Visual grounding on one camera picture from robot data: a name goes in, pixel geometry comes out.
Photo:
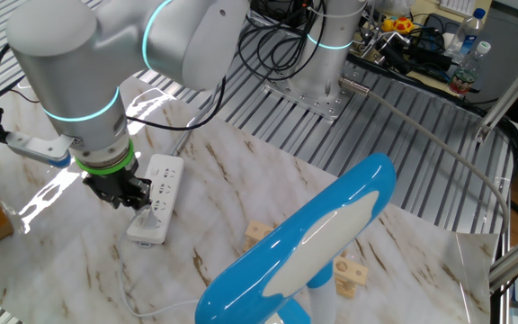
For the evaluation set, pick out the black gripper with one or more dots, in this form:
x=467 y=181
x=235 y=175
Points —
x=115 y=186

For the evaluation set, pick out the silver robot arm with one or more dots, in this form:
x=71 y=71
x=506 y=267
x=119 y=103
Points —
x=79 y=72

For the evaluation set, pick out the white power strip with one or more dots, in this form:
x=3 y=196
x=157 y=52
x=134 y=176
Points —
x=167 y=180

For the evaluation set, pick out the blue and white desk lamp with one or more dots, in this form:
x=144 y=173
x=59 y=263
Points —
x=286 y=252

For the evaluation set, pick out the wooden test tube rack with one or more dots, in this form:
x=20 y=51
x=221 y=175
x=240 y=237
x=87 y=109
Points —
x=351 y=272

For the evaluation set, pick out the plastic bottle white cap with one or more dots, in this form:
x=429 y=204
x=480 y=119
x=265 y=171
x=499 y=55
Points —
x=468 y=72

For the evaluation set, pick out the plastic bottle blue cap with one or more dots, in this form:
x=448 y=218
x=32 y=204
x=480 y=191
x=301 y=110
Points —
x=466 y=31

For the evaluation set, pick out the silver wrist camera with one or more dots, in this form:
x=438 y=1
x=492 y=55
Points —
x=34 y=146

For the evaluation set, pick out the aluminium frame post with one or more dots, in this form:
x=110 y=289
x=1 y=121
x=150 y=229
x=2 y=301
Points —
x=517 y=261
x=511 y=85

